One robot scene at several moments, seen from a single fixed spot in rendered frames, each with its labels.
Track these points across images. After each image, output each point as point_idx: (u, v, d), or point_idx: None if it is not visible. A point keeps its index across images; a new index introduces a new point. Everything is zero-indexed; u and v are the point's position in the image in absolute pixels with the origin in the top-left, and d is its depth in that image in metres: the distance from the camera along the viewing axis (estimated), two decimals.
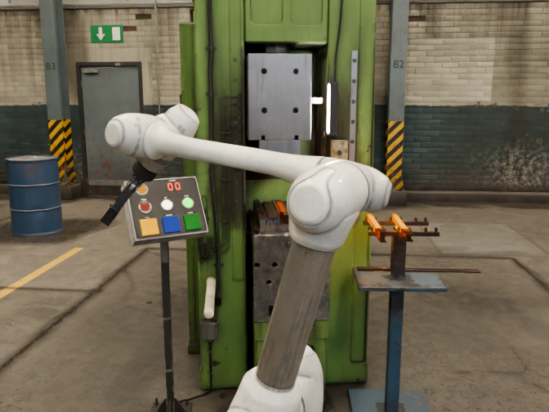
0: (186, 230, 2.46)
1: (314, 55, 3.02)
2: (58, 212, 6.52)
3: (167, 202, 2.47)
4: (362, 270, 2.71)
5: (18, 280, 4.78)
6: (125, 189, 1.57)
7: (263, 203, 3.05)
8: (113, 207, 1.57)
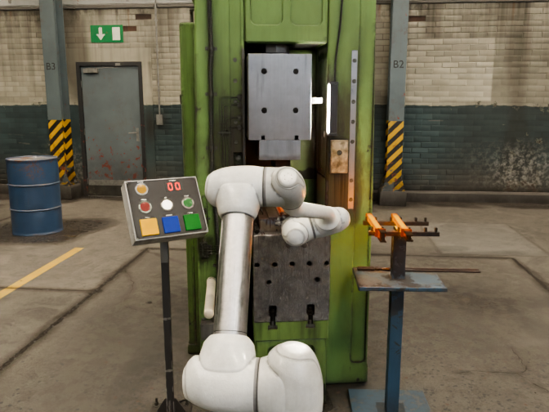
0: (186, 230, 2.46)
1: (314, 55, 3.02)
2: (58, 212, 6.52)
3: (167, 202, 2.47)
4: (362, 270, 2.71)
5: (18, 280, 4.78)
6: (276, 219, 2.52)
7: None
8: (278, 217, 2.58)
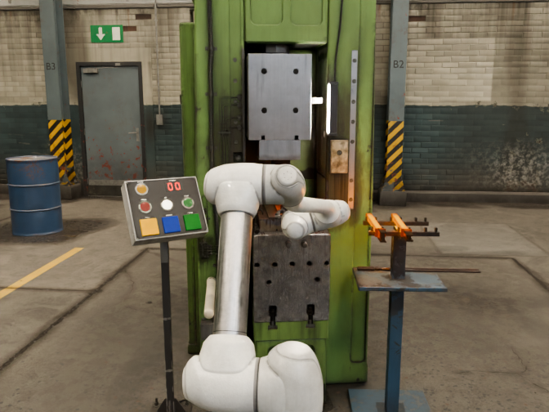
0: (186, 230, 2.46)
1: (314, 55, 3.02)
2: (58, 212, 6.52)
3: (167, 202, 2.47)
4: (362, 270, 2.71)
5: (18, 280, 4.78)
6: (276, 212, 2.51)
7: None
8: (278, 211, 2.57)
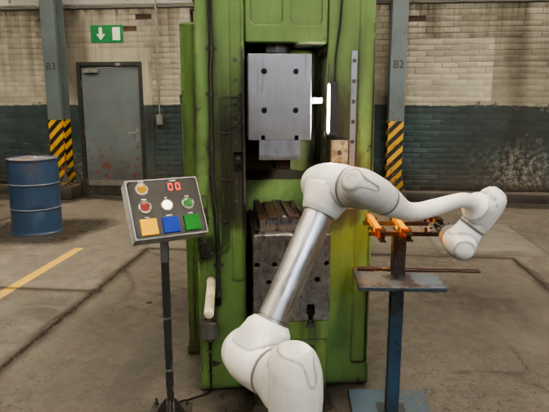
0: (186, 230, 2.46)
1: (314, 55, 3.02)
2: (58, 212, 6.52)
3: (167, 202, 2.47)
4: (362, 270, 2.71)
5: (18, 280, 4.78)
6: (430, 226, 2.24)
7: (263, 203, 3.05)
8: (430, 223, 2.29)
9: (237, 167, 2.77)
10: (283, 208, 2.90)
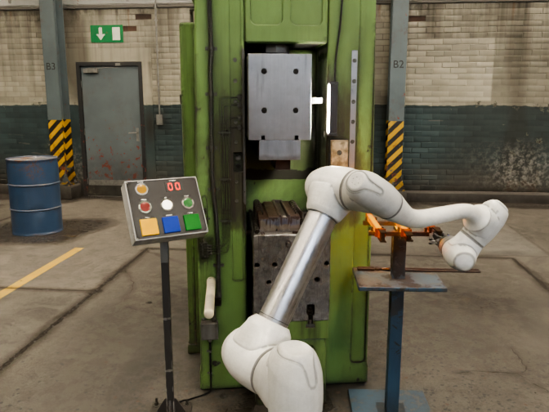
0: (186, 230, 2.46)
1: (314, 55, 3.02)
2: (58, 212, 6.52)
3: (167, 202, 2.47)
4: (362, 270, 2.71)
5: (18, 280, 4.78)
6: (430, 237, 2.25)
7: (263, 203, 3.05)
8: (430, 235, 2.30)
9: (237, 167, 2.77)
10: (283, 208, 2.90)
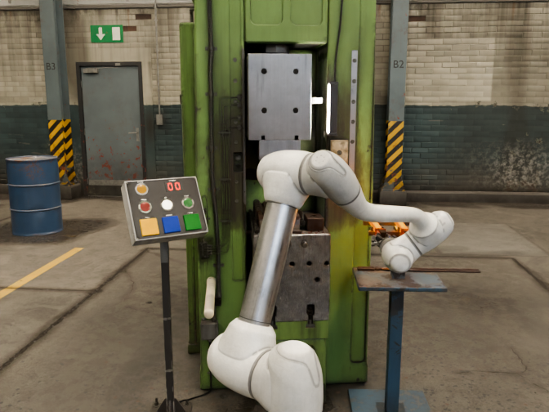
0: (186, 230, 2.46)
1: (314, 55, 3.02)
2: (58, 212, 6.52)
3: (167, 202, 2.47)
4: (362, 270, 2.71)
5: (18, 280, 4.78)
6: (372, 239, 2.25)
7: (263, 203, 3.05)
8: (373, 236, 2.30)
9: (237, 167, 2.77)
10: None
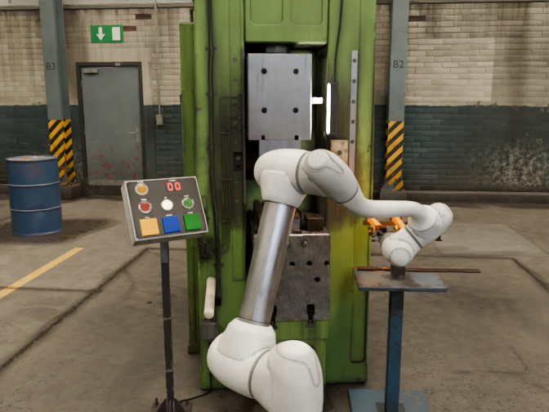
0: (186, 230, 2.46)
1: (314, 55, 3.02)
2: (58, 212, 6.52)
3: (167, 202, 2.47)
4: (362, 270, 2.71)
5: (18, 280, 4.78)
6: (373, 234, 2.24)
7: (263, 203, 3.05)
8: (374, 232, 2.30)
9: (237, 167, 2.77)
10: None
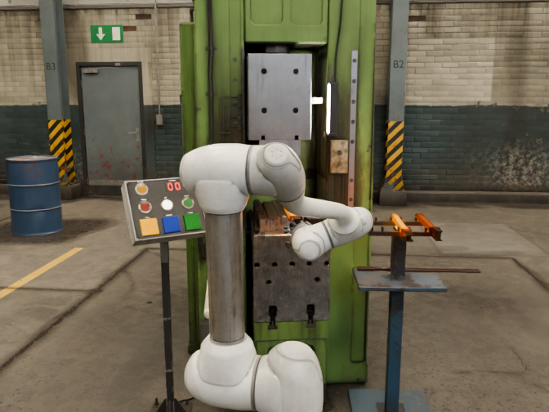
0: (186, 230, 2.46)
1: (314, 55, 3.02)
2: (58, 212, 6.52)
3: (167, 202, 2.47)
4: (362, 270, 2.71)
5: (18, 280, 4.78)
6: (285, 226, 2.13)
7: (263, 203, 3.05)
8: (287, 223, 2.19)
9: None
10: (283, 208, 2.90)
